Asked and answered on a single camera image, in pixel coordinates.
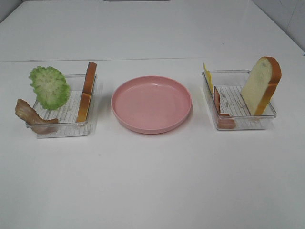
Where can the yellow cheese slice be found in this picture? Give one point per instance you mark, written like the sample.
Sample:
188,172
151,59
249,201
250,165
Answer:
208,77

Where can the bread slice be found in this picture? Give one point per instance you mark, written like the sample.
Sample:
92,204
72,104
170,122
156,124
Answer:
261,85
87,92

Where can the bacon strip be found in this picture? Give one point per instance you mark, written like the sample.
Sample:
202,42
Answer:
225,121
26,114

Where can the green lettuce leaf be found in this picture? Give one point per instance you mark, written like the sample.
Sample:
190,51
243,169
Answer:
50,87

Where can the pink round plate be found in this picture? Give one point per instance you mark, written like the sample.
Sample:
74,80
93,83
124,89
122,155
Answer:
151,104

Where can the right clear plastic tray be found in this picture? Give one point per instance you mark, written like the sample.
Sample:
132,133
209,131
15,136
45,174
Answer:
229,84

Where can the clear plastic tray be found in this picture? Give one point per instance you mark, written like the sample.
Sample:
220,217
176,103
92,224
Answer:
68,113
229,84

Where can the left clear plastic tray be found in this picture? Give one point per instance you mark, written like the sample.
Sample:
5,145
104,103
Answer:
68,113

